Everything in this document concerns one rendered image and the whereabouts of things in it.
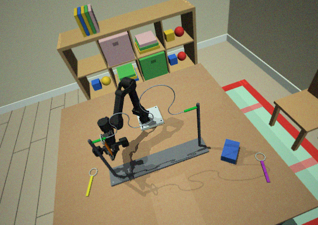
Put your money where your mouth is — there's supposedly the blue rectangular block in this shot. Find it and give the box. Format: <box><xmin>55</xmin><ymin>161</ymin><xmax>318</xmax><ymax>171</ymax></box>
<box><xmin>221</xmin><ymin>139</ymin><xmax>240</xmax><ymax>164</ymax></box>

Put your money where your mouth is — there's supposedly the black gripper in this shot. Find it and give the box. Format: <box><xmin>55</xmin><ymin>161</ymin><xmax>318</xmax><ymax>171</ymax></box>
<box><xmin>92</xmin><ymin>137</ymin><xmax>129</xmax><ymax>161</ymax></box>

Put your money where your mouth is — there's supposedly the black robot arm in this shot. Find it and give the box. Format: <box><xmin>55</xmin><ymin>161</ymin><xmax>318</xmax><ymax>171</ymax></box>
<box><xmin>97</xmin><ymin>77</ymin><xmax>150</xmax><ymax>142</ymax></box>

